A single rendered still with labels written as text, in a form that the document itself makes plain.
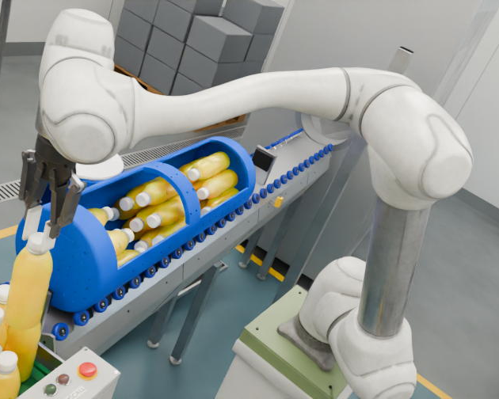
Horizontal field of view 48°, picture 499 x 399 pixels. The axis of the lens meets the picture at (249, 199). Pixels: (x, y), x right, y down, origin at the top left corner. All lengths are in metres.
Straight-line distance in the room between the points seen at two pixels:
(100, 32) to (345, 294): 0.88
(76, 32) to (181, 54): 4.32
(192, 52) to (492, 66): 2.94
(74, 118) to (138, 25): 4.78
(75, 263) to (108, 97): 0.75
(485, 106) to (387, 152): 5.25
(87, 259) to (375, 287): 0.68
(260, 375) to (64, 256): 0.61
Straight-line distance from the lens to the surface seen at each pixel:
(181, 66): 5.20
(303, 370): 1.54
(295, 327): 1.59
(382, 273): 1.17
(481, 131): 6.24
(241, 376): 1.66
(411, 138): 0.95
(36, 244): 1.12
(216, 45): 4.95
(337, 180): 2.57
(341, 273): 1.45
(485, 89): 6.19
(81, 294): 1.49
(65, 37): 0.90
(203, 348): 2.99
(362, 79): 1.08
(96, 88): 0.77
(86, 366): 1.25
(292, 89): 1.03
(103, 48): 0.91
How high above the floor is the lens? 2.04
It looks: 28 degrees down
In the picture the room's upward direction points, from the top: 23 degrees clockwise
